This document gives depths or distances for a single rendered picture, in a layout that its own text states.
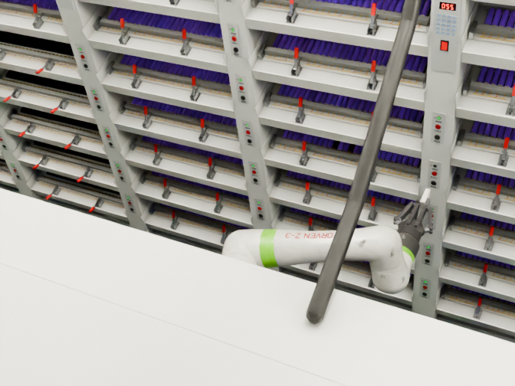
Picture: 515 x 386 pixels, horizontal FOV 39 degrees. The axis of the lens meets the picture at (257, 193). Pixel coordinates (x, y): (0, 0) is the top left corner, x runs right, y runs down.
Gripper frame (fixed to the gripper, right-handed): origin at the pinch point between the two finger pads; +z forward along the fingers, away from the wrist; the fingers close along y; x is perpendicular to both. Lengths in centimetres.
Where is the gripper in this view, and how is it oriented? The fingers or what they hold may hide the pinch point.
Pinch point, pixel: (424, 198)
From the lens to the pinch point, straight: 240.0
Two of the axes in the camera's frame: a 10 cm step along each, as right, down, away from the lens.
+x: -1.0, -7.2, -6.9
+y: 8.9, 2.4, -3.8
